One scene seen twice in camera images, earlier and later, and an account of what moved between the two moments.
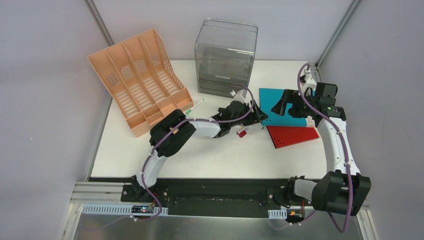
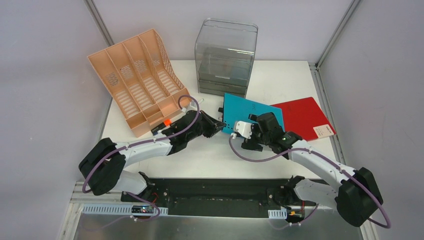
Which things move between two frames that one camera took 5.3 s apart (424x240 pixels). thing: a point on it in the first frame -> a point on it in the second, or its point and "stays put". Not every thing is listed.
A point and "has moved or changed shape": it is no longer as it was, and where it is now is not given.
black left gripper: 249,113 -> 208,124
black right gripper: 289,96 -> 252,144
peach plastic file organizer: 141,76 stays put
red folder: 284,136 has moved or changed shape
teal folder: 268,98 has moved or changed shape
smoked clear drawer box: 225,50 stays put
